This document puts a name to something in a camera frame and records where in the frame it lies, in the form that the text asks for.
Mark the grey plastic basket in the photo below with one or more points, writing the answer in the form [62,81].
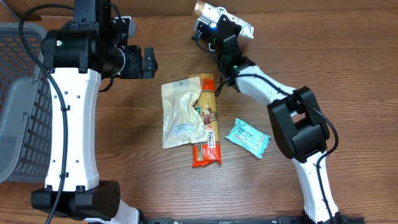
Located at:
[26,112]

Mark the white Pantene shampoo tube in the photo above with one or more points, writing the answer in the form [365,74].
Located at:
[211,14]

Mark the teal wet wipes packet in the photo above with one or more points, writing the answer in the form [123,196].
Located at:
[248,137]

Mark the clear pouch of brown powder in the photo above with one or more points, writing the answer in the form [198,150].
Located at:
[182,123]

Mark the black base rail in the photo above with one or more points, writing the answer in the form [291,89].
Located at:
[278,220]

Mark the orange spaghetti packet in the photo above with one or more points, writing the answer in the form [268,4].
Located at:
[209,150]

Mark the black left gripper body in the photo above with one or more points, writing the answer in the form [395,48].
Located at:
[134,66]

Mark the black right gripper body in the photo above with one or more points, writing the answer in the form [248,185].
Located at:
[238,28]

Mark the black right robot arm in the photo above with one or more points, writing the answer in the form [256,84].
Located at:
[300,129]

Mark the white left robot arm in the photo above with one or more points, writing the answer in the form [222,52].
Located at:
[76,58]

